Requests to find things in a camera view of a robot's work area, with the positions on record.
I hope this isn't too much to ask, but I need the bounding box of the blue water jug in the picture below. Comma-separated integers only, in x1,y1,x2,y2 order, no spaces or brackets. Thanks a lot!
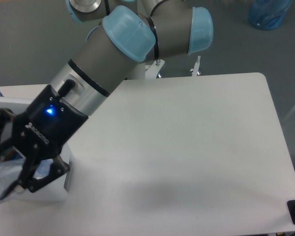
248,0,293,30

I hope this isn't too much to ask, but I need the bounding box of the clear plastic water bottle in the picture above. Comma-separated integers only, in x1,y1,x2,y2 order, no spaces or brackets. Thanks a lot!
0,159,57,204

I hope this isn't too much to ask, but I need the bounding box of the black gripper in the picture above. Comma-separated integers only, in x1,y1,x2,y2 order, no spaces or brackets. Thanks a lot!
0,84,89,200

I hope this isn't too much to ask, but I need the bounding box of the white trash can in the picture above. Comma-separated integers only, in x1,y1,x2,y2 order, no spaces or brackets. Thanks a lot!
0,96,76,203

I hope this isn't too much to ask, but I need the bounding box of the trash inside bin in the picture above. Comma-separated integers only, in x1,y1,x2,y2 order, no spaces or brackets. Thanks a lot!
1,147,23,162

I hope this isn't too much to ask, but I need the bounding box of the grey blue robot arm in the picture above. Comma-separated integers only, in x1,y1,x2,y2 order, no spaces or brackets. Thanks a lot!
0,0,213,203

